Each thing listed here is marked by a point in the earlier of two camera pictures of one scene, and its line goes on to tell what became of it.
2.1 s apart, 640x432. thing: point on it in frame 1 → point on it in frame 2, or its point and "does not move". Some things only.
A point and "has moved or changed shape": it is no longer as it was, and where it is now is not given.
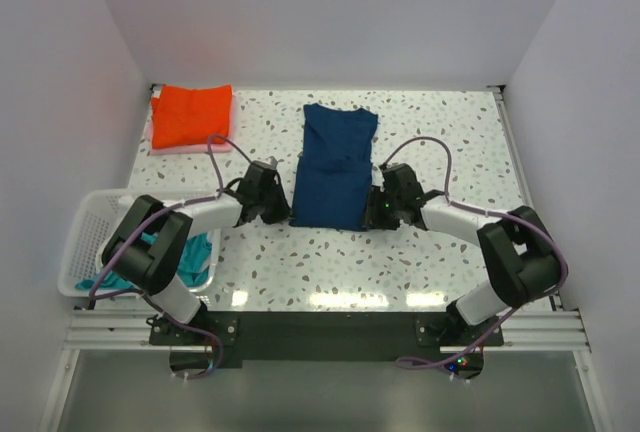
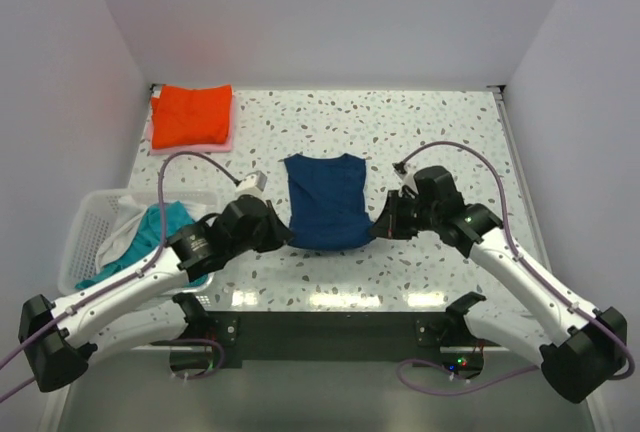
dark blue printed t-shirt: x=334 y=167 has moved or changed shape
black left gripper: x=275 y=202 → x=273 y=228
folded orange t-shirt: x=185 y=116 does not move
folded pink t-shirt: x=221 y=146 does not move
